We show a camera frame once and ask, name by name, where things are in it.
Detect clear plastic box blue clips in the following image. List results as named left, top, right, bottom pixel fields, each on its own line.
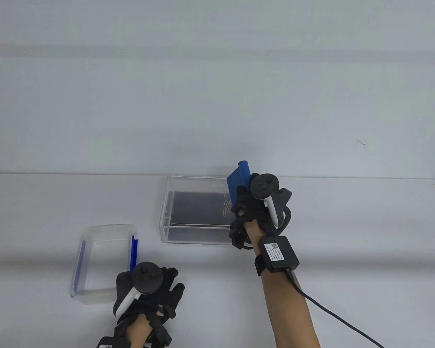
left=70, top=224, right=140, bottom=303

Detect person's right forearm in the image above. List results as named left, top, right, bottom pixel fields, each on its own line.
left=261, top=270, right=321, bottom=348

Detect black and white right controller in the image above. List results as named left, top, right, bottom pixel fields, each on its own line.
left=250, top=173, right=293, bottom=232

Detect blue plastic scraper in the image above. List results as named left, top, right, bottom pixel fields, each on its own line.
left=227, top=160, right=252, bottom=205

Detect person's left hand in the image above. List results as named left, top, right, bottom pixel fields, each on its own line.
left=112, top=267, right=185, bottom=348

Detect person's right hand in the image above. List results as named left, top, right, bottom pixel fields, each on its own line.
left=229, top=173, right=292, bottom=250

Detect pile of silver paper clips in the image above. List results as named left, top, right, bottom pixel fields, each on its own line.
left=221, top=192, right=234, bottom=217

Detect black wrist sensor box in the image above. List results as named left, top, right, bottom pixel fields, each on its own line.
left=95, top=336, right=129, bottom=348
left=263, top=236, right=300, bottom=273

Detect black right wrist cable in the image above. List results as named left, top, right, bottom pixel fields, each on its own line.
left=286, top=269, right=385, bottom=348

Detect black and white left controller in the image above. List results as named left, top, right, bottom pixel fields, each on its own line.
left=113, top=262, right=163, bottom=316

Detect black left wrist sensor box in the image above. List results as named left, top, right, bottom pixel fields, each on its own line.
left=95, top=336, right=129, bottom=348

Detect black and white controller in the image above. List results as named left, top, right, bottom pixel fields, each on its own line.
left=250, top=173, right=293, bottom=232
left=113, top=262, right=163, bottom=316

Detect clear drawer organizer black bottom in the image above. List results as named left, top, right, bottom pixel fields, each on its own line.
left=159, top=175, right=270, bottom=245

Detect black right wrist sensor box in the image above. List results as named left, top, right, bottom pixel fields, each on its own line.
left=263, top=236, right=300, bottom=273

